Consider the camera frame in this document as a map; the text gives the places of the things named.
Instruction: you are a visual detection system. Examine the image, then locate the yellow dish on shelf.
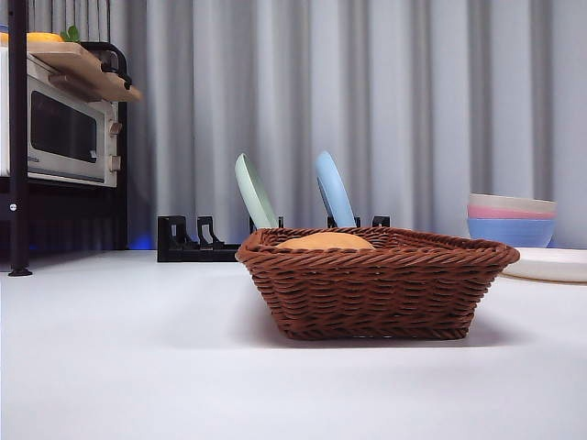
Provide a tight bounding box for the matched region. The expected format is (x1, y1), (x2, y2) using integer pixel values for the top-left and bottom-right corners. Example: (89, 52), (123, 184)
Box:
(25, 30), (64, 44)

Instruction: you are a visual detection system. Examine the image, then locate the cream bowl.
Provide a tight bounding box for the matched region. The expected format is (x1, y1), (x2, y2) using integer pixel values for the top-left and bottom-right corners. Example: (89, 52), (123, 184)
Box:
(467, 192), (559, 215)

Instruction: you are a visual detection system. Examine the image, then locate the pale green plate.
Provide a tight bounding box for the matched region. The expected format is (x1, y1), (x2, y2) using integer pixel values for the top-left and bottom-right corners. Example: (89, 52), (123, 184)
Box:
(234, 153), (280, 229)

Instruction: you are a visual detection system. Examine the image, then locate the tan toy potato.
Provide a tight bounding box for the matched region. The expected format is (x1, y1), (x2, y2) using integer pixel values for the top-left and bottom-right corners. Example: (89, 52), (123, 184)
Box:
(274, 232), (376, 251)

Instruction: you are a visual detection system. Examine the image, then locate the pale blue plate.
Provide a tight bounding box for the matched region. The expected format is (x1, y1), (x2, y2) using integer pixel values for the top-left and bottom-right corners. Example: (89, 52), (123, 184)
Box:
(314, 149), (358, 229)

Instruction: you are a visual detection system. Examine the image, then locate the brown wicker basket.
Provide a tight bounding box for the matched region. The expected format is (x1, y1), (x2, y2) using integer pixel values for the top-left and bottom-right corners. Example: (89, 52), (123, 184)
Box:
(235, 226), (522, 341)

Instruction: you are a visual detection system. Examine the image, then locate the grey curtain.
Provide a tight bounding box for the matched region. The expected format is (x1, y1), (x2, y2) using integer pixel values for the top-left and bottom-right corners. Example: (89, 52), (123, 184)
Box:
(27, 0), (587, 251)

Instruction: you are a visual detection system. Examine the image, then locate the wooden cutting board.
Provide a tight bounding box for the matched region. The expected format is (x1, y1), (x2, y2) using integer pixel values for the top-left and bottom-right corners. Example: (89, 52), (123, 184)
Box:
(26, 40), (143, 103)

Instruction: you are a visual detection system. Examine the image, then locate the pink bowl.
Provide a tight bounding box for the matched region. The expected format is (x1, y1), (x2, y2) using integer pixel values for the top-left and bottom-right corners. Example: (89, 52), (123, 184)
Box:
(466, 203), (558, 222)

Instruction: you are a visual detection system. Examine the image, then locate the cream toaster oven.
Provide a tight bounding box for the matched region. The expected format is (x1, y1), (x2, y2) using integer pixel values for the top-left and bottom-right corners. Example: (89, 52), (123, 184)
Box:
(0, 48), (123, 188)

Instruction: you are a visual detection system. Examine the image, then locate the black metal shelf frame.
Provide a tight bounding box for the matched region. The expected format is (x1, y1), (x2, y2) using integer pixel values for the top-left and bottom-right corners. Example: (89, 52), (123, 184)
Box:
(0, 0), (133, 278)

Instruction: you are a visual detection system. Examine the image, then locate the white flat plate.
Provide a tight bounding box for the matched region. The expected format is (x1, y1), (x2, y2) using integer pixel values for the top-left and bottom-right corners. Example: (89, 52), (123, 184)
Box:
(499, 247), (587, 283)

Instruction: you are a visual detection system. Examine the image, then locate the black plate rack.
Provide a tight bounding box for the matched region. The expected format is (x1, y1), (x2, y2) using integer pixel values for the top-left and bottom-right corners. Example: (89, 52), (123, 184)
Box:
(157, 214), (391, 263)

